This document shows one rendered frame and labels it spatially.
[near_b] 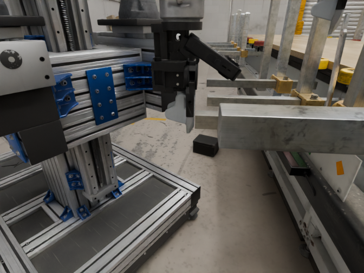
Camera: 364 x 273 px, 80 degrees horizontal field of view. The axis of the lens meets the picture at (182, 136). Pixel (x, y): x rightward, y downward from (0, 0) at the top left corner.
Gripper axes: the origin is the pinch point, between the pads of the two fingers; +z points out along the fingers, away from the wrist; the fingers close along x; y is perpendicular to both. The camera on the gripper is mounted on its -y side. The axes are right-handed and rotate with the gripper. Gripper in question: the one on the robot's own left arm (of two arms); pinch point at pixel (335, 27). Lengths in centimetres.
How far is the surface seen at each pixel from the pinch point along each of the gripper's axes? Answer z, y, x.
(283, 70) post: 19.1, 11.6, -35.8
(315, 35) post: 3.3, 3.4, -13.4
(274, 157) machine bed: 92, 10, -78
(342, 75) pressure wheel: 13.5, -5.7, -13.4
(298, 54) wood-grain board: 19, 9, -66
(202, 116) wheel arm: 13.4, 19.7, 26.1
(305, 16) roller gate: 50, 43, -807
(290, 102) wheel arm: 20.8, 5.7, -6.8
